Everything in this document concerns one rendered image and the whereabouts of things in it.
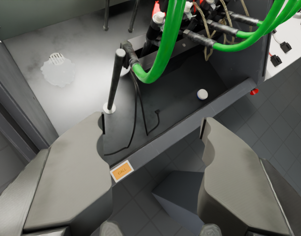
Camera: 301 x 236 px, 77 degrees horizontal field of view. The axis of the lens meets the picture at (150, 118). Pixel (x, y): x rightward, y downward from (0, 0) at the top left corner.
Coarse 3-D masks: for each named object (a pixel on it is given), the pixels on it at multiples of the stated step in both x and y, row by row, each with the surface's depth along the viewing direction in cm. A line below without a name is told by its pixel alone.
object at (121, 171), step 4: (124, 164) 46; (120, 168) 45; (124, 168) 45; (128, 168) 46; (112, 172) 44; (116, 172) 45; (120, 172) 45; (124, 172) 45; (116, 176) 44; (120, 176) 45
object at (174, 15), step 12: (180, 0) 15; (168, 12) 16; (180, 12) 16; (168, 24) 16; (180, 24) 17; (168, 36) 17; (168, 48) 18; (156, 60) 20; (168, 60) 20; (144, 72) 27; (156, 72) 21
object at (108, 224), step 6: (108, 222) 6; (114, 222) 6; (102, 228) 6; (108, 228) 6; (114, 228) 6; (120, 228) 6; (204, 228) 6; (210, 228) 6; (216, 228) 6; (102, 234) 5; (108, 234) 5; (114, 234) 5; (120, 234) 5; (204, 234) 6; (210, 234) 6; (216, 234) 6
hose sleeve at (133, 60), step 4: (128, 44) 35; (128, 48) 34; (132, 48) 34; (128, 52) 33; (132, 52) 33; (128, 56) 32; (132, 56) 32; (136, 56) 32; (128, 60) 32; (132, 60) 31; (136, 60) 30; (132, 64) 30; (140, 64) 30; (132, 68) 30
